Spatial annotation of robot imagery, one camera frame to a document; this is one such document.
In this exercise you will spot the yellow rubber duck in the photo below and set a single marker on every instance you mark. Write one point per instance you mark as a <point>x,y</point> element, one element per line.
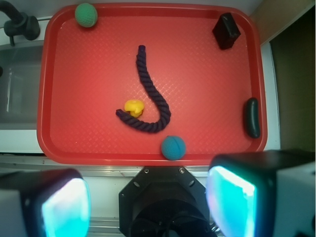
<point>134,107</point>

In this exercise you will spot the steel sink basin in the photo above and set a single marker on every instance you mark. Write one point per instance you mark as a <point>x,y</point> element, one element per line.
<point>20,67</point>

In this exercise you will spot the black oblong capsule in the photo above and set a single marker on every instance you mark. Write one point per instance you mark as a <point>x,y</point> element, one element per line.
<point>251,118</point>

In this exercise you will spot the black faucet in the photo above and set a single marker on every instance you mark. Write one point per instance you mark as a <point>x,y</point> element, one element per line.
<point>19,23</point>

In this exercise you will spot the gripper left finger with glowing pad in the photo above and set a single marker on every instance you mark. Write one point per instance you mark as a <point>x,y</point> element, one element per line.
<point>51,203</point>

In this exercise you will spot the blue textured ball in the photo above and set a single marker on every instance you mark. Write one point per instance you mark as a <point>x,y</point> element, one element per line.
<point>173,148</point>

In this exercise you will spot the red plastic tray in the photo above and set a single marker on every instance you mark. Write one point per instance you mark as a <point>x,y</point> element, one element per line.
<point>164,55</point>

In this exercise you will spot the black box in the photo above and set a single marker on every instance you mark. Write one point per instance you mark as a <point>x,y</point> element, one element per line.
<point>226,31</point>

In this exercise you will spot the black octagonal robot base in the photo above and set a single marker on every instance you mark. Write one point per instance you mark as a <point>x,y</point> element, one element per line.
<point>164,201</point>

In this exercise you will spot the green textured ball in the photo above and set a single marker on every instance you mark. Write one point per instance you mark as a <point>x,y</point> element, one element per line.
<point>86,15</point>

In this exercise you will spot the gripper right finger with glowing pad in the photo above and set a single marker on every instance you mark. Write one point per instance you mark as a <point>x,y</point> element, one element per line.
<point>263,194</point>

